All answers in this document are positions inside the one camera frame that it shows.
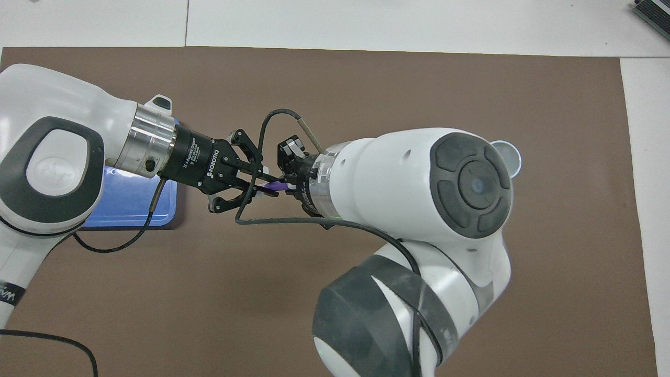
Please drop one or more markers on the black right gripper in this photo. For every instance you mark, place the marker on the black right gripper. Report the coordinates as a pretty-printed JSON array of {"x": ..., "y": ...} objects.
[{"x": 309, "y": 186}]

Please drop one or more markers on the brown table mat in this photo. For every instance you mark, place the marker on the brown table mat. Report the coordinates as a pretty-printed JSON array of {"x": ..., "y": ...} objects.
[{"x": 209, "y": 293}]

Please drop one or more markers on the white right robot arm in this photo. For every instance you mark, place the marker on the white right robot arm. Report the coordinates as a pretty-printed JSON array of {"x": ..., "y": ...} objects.
[{"x": 387, "y": 183}]

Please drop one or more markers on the clear plastic cup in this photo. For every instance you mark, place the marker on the clear plastic cup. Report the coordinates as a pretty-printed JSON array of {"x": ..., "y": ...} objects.
[{"x": 510, "y": 157}]

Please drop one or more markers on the grey ribbed device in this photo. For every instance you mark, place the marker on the grey ribbed device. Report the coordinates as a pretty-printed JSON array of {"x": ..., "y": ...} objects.
[{"x": 654, "y": 10}]

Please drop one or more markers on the blue plastic tray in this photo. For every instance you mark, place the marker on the blue plastic tray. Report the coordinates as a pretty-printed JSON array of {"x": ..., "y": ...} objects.
[{"x": 131, "y": 207}]

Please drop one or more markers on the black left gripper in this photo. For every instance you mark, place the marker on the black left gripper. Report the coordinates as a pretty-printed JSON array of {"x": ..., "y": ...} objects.
[{"x": 199, "y": 162}]

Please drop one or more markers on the purple pen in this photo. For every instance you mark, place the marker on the purple pen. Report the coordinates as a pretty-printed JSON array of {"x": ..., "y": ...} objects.
[{"x": 275, "y": 186}]

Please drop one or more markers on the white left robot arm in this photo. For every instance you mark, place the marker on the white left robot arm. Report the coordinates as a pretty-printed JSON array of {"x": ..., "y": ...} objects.
[{"x": 78, "y": 104}]

